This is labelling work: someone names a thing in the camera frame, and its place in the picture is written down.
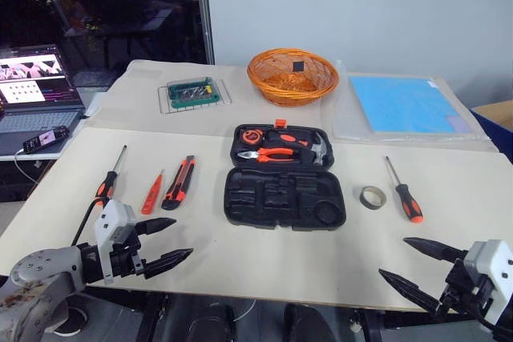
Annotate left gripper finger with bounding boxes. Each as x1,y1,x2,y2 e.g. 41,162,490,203
135,217,178,235
143,247,195,280

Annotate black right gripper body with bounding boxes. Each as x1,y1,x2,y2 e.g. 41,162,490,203
438,258,496,321

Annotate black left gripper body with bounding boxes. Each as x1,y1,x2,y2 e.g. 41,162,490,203
107,222,148,280

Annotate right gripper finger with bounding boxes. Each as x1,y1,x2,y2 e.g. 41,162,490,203
378,268,446,314
402,236,469,263

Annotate orange voltage tester pen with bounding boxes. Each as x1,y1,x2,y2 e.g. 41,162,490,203
140,168,166,215

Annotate orange black utility knife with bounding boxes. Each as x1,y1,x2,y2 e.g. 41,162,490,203
160,154,198,211

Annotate orange black handled screwdriver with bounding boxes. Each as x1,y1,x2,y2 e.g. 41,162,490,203
95,144,129,199
384,155,425,224

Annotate grey tape roll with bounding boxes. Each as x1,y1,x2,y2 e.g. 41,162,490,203
353,184,389,212

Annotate black tool case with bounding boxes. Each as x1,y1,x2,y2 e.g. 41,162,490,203
223,119,347,232

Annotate beige paper table cover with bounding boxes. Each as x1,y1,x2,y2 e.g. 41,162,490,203
85,58,500,155

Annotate orange black tape measure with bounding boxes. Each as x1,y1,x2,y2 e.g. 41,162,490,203
240,128,264,147

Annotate green bit set case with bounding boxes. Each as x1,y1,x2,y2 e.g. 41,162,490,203
166,75,222,111

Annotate black smartphone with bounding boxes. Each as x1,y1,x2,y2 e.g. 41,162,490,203
22,125,71,155

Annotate blue cardboard box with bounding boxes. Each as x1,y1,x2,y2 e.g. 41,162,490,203
470,100,513,155

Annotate green circuit board in tray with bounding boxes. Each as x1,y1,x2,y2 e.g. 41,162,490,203
156,77,234,116

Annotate blue sheet in plastic bag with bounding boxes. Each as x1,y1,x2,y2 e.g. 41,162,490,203
320,58,499,147

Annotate orange woven basket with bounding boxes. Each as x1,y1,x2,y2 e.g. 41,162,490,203
246,47,341,108

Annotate open laptop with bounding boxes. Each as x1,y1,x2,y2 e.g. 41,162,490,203
0,44,87,157

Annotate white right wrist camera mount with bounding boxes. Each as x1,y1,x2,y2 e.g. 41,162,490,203
464,239,513,325

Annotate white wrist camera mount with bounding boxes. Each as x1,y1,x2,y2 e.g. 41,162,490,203
464,239,513,325
93,199,138,285

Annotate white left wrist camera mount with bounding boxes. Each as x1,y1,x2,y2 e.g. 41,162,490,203
93,199,138,285

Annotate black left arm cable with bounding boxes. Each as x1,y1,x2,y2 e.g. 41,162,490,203
71,196,111,247

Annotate thin white cable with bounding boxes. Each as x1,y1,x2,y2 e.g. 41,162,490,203
232,299,258,324

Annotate orange handled pliers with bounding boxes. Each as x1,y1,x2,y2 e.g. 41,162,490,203
236,146,306,165

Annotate white charging cable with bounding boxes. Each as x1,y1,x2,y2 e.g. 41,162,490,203
14,148,42,187

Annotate claw hammer orange black handle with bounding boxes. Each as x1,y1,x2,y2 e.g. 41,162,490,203
265,130,332,167

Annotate grey metal partition post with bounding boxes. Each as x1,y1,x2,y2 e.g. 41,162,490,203
195,0,216,66

